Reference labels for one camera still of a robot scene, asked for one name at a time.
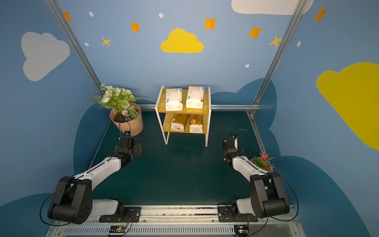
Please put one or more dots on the two-tier wooden white shelf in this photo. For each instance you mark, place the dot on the two-tier wooden white shelf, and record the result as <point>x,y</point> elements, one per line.
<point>165,117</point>

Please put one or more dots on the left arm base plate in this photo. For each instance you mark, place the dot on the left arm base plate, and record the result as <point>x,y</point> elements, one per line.
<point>127,214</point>

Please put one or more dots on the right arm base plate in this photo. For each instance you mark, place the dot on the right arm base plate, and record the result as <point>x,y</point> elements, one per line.
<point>231,214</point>

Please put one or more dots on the small white pot pink flowers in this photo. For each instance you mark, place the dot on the small white pot pink flowers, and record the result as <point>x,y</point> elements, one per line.
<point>263,161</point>

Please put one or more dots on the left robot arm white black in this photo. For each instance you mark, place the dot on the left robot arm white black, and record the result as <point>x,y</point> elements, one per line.
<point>72,202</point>

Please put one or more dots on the gold tissue pack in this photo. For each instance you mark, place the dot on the gold tissue pack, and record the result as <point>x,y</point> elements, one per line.
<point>178,122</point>
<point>196,123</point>

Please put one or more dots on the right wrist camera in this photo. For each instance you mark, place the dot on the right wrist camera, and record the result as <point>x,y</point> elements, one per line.
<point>235,138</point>

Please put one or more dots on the right green circuit board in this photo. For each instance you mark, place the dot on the right green circuit board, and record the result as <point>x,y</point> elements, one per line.
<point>241,231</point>

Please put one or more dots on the white tissue pack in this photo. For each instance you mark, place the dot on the white tissue pack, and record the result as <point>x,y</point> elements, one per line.
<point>174,99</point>
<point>195,97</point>

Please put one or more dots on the green circuit board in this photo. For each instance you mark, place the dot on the green circuit board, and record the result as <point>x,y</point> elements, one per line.
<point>118,230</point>
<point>241,231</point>

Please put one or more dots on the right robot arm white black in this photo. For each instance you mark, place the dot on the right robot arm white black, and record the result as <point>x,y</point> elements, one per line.
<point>268,197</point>

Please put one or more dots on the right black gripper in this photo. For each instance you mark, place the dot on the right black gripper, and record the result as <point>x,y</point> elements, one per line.
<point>229,142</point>

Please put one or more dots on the left green circuit board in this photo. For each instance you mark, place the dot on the left green circuit board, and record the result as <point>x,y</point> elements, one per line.
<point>118,230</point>

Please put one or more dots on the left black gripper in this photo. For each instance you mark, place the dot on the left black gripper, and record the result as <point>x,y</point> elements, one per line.
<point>127,138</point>

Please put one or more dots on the aluminium mounting rail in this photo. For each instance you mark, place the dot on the aluminium mounting rail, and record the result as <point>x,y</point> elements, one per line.
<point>183,221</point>

